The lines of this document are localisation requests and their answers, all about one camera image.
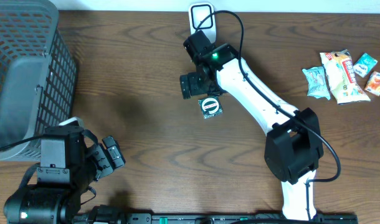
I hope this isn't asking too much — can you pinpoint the light green wipes pack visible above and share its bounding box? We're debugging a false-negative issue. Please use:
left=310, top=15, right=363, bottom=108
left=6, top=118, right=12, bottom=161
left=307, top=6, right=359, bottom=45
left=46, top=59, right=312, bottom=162
left=302, top=67, right=331, bottom=100

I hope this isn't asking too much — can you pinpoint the white blue snack bag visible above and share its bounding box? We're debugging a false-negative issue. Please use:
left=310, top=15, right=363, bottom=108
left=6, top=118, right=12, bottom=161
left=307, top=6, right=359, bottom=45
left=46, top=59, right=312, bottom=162
left=320, top=49, right=371, bottom=105

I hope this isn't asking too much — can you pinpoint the green tissue pack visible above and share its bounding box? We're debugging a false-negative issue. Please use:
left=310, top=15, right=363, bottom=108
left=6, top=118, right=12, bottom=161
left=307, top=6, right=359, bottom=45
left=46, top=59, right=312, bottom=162
left=353, top=53, right=378, bottom=78

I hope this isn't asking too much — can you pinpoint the orange tissue pack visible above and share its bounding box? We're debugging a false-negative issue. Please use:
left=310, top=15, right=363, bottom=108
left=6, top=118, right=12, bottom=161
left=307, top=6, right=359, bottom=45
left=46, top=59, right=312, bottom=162
left=364, top=72, right=380, bottom=96

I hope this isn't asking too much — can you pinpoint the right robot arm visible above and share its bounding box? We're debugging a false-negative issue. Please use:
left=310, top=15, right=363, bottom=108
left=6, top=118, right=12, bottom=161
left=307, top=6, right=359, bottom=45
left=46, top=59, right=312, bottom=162
left=179, top=30, right=323, bottom=221

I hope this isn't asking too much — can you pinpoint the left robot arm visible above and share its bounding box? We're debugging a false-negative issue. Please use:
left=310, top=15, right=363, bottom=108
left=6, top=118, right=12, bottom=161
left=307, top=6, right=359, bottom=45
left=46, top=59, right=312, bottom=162
left=4, top=117, right=126, bottom=223

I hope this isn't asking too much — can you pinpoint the white barcode scanner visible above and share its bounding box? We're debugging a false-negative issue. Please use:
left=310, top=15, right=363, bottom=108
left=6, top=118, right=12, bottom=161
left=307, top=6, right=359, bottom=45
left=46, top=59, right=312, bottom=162
left=188, top=2, right=217, bottom=44

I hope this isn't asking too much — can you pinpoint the grey plastic shopping basket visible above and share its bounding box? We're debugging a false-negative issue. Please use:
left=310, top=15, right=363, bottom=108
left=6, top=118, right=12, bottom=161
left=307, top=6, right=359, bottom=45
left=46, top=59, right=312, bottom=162
left=0, top=0, right=78, bottom=161

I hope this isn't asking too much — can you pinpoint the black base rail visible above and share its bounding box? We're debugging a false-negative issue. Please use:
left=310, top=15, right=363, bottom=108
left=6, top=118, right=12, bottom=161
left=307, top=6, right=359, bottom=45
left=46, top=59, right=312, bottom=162
left=74, top=212, right=359, bottom=224

